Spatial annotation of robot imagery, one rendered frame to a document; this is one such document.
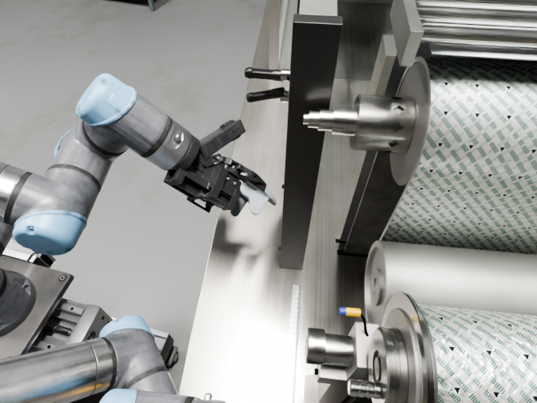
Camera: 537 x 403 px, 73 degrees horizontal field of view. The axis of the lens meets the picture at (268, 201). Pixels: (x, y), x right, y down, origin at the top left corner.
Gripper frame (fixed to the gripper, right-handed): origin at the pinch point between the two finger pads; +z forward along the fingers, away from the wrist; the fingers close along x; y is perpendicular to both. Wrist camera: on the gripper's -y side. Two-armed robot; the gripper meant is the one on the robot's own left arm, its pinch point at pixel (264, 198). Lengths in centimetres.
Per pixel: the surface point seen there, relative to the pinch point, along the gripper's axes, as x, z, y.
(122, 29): -246, -2, -186
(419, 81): 36.0, -14.3, -3.2
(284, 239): 3.7, 4.9, 6.6
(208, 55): -177, 49, -171
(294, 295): 0.0, 15.7, 14.5
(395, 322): 33.8, -7.5, 21.0
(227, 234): -15.9, 5.9, 4.9
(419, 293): 33.1, -1.5, 16.2
